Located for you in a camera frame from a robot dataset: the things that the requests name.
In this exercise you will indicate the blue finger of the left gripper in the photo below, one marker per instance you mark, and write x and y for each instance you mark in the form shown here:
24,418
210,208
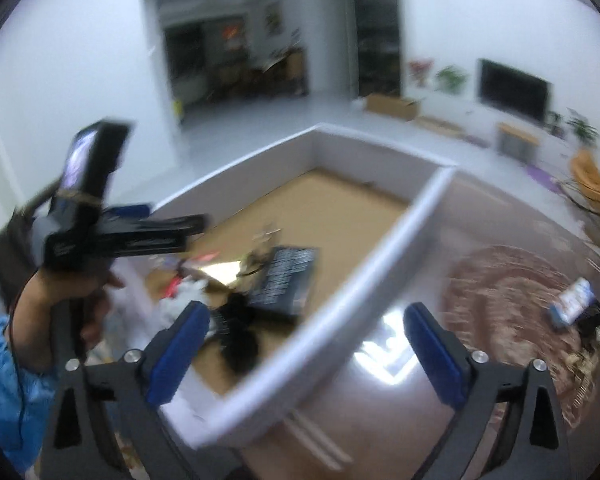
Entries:
125,237
133,211

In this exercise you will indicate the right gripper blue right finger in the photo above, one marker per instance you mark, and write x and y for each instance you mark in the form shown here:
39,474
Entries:
532,439

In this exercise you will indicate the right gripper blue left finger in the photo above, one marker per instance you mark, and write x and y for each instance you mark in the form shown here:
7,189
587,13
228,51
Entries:
80,440

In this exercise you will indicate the red package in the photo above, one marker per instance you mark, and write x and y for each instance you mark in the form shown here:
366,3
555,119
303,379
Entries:
207,269

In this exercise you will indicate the black rectangular box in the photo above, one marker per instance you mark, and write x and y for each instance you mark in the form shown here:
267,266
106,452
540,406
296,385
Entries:
283,288

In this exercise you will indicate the blue sleeved forearm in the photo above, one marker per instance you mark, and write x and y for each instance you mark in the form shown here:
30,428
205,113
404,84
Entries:
25,402

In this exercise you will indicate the white knitted sock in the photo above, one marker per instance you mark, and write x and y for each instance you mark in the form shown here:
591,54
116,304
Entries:
170,307

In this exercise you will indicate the blue white toothpaste box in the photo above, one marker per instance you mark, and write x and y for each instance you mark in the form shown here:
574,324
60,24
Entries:
571,303

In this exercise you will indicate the orange lounge chair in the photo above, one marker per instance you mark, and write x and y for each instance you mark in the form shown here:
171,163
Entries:
582,190

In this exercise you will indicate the cardboard box on floor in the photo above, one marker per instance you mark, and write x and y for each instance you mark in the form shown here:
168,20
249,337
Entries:
392,106

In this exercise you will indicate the wooden bench stool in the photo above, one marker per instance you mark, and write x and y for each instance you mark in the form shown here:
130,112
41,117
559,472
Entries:
517,144

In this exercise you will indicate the white tv cabinet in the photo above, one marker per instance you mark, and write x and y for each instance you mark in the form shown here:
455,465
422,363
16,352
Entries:
552,155

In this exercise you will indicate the black glass display cabinet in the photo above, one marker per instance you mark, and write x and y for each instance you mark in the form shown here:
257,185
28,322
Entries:
379,47

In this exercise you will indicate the green plant right of tv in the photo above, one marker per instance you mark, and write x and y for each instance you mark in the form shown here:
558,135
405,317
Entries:
581,128

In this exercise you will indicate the green plant of tv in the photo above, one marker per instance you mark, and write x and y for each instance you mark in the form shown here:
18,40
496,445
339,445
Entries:
451,80
581,128

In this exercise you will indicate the red flower vase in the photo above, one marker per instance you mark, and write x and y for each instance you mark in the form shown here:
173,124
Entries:
420,70

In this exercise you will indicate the small potted plant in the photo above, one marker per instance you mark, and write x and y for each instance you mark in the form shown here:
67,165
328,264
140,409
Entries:
554,125

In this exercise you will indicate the green plant left of tv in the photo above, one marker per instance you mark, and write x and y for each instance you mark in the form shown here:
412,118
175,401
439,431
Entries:
451,80

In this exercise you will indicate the black flat television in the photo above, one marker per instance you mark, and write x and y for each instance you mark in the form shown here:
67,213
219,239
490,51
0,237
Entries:
513,91

